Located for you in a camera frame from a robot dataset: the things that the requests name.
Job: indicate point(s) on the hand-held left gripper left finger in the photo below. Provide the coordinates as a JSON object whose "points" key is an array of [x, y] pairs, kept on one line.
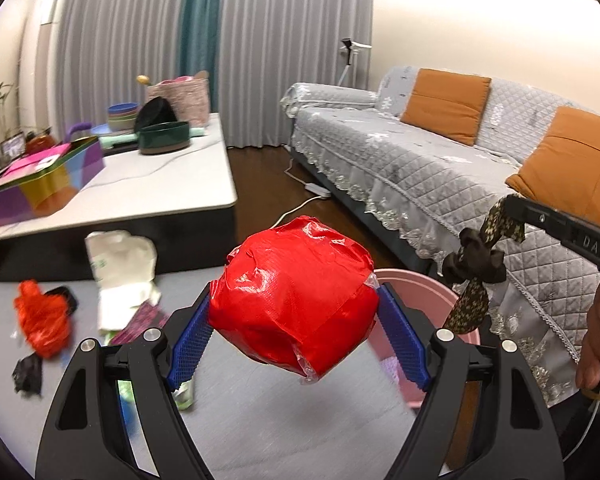
{"points": [[192, 347]]}

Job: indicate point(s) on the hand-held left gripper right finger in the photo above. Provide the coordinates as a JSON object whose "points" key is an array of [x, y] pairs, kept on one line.
{"points": [[400, 340]]}

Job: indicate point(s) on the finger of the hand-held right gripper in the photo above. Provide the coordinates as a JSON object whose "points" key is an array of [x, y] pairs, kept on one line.
{"points": [[535, 215]]}

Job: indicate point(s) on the pink plastic bin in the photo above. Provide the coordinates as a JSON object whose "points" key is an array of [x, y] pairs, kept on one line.
{"points": [[430, 290]]}

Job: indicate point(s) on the brown floral hair scrunchie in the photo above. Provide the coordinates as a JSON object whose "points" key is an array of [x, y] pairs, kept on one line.
{"points": [[475, 260]]}

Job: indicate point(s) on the white tissue packet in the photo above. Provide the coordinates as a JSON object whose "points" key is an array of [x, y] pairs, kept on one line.
{"points": [[122, 270]]}

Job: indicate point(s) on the red taped ball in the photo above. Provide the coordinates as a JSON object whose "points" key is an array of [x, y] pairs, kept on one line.
{"points": [[290, 300]]}

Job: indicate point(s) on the red plastic bag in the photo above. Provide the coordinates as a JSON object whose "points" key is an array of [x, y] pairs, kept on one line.
{"points": [[42, 317]]}

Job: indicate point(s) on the green white wrapper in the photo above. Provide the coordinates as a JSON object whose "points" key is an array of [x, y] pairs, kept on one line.
{"points": [[184, 397]]}

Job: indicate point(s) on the dark pink patterned packet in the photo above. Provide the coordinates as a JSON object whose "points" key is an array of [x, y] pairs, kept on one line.
{"points": [[140, 325]]}

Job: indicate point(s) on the orange cushion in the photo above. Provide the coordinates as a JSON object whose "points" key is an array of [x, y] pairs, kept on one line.
{"points": [[447, 105], [570, 165]]}

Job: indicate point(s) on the grey floor mat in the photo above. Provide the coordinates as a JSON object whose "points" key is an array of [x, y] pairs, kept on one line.
{"points": [[280, 435]]}

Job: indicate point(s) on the black round small object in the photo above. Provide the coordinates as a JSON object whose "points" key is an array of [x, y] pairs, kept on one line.
{"points": [[66, 297]]}

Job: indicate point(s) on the grey quilted sofa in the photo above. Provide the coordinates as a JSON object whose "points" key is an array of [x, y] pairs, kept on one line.
{"points": [[405, 160]]}

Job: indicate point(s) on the black crumpled wrapper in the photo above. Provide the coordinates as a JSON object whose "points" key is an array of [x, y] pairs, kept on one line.
{"points": [[27, 375]]}

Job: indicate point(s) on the white coffee table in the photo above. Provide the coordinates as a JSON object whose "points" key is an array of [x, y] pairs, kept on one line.
{"points": [[180, 180]]}

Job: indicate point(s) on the white power strip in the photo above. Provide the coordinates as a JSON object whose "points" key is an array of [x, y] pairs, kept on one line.
{"points": [[317, 190]]}

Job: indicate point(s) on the dark green bowl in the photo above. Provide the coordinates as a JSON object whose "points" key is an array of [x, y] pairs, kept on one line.
{"points": [[164, 137]]}

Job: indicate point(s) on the multicoloured box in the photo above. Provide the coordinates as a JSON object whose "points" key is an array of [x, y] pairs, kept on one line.
{"points": [[45, 180]]}

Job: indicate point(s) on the black hat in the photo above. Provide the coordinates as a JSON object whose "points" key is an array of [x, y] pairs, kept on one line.
{"points": [[155, 112]]}

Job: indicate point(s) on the stack of coloured bowls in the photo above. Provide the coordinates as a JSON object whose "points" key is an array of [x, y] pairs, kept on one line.
{"points": [[122, 115]]}

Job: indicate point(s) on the white stand with black device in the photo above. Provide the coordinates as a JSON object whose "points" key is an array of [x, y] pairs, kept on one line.
{"points": [[349, 50]]}

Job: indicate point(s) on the pink lace basket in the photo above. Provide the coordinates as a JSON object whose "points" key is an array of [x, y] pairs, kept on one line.
{"points": [[185, 97]]}

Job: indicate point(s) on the red orange teapot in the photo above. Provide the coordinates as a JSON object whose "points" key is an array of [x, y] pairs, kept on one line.
{"points": [[40, 141]]}

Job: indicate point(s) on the yellow item in basket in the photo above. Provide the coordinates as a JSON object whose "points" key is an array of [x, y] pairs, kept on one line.
{"points": [[143, 80]]}

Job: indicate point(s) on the grey curtain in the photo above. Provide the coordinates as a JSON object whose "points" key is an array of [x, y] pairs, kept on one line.
{"points": [[290, 35], [120, 35]]}

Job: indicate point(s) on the white standing air conditioner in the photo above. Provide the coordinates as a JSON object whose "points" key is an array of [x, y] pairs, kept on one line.
{"points": [[42, 60]]}

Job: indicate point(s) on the teal curtain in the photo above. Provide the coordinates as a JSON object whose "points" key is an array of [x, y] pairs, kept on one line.
{"points": [[200, 20]]}

